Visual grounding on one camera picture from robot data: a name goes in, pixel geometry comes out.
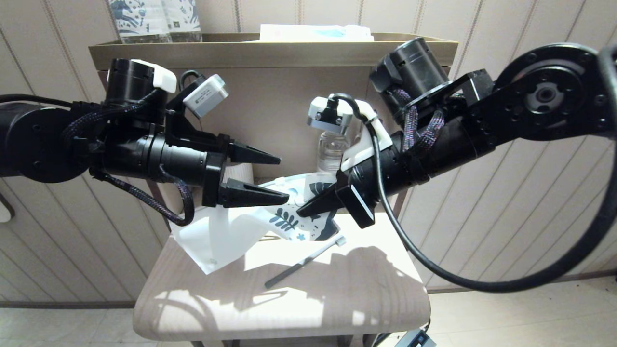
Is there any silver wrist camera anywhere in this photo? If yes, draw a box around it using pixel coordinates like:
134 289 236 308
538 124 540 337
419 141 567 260
308 96 355 135
183 74 228 119

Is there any white rounded wall fixture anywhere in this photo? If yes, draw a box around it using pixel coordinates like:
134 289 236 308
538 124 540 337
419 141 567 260
0 193 15 223

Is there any grey blue floor device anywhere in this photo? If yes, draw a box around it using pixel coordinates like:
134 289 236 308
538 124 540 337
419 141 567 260
395 328 437 347

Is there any clear plastic water bottle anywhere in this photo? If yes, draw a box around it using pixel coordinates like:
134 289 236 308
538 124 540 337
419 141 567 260
317 129 350 174

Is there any white blue flat packet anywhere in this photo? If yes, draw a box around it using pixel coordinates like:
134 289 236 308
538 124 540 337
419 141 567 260
243 24 374 43

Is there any grey toothbrush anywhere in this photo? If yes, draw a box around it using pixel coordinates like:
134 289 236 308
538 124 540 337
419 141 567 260
265 236 347 290

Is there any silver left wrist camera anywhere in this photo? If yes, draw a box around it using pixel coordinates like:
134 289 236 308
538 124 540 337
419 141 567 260
183 74 228 119

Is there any blue floral print pouch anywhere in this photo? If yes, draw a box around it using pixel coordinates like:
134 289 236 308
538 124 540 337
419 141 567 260
108 0 173 45
161 0 203 44

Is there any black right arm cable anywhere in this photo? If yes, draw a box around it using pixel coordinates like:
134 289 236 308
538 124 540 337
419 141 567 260
330 46 617 294

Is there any white right camera bracket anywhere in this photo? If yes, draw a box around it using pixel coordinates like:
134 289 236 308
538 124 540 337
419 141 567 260
340 99 393 172

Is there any beige wooden shelf cabinet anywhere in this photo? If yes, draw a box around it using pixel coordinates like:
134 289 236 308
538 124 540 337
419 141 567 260
89 33 458 347

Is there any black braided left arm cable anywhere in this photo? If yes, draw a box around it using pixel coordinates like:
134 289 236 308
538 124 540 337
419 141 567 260
89 164 195 227

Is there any white floral plastic bag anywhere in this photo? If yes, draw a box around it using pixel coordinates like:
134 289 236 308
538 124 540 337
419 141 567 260
170 173 345 275

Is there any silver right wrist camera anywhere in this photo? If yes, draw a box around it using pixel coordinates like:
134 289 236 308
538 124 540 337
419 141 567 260
308 96 355 135

